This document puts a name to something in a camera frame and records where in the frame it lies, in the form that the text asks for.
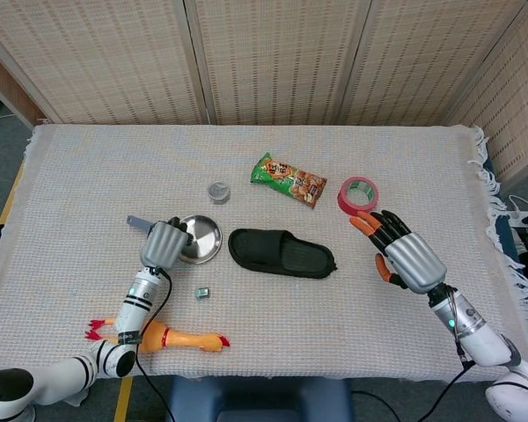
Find small round grey tin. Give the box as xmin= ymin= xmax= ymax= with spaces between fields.
xmin=207 ymin=180 xmax=231 ymax=206

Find green orange snack bag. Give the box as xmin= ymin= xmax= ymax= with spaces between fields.
xmin=249 ymin=152 xmax=328 ymax=210

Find yellow rubber chicken toy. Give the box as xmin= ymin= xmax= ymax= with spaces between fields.
xmin=84 ymin=316 xmax=231 ymax=354

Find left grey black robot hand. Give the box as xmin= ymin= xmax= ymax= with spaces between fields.
xmin=139 ymin=215 xmax=193 ymax=268

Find brown wooden board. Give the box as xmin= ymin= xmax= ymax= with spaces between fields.
xmin=0 ymin=43 xmax=49 ymax=129

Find red tape roll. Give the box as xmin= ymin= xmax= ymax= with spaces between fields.
xmin=337 ymin=176 xmax=379 ymax=218

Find black floor cable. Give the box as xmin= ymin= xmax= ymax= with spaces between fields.
xmin=349 ymin=386 xmax=400 ymax=422

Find bamboo folding screen panel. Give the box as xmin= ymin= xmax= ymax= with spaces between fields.
xmin=447 ymin=0 xmax=528 ymax=182
xmin=183 ymin=0 xmax=373 ymax=127
xmin=337 ymin=0 xmax=528 ymax=127
xmin=0 ymin=0 xmax=206 ymax=127

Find white power strip with cable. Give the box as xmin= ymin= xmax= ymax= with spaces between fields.
xmin=507 ymin=194 xmax=528 ymax=229

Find white woven tablecloth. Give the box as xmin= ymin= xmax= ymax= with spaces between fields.
xmin=0 ymin=123 xmax=528 ymax=382

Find black slipper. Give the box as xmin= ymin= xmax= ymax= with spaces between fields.
xmin=227 ymin=227 xmax=339 ymax=280

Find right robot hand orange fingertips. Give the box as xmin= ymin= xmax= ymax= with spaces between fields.
xmin=349 ymin=209 xmax=448 ymax=295

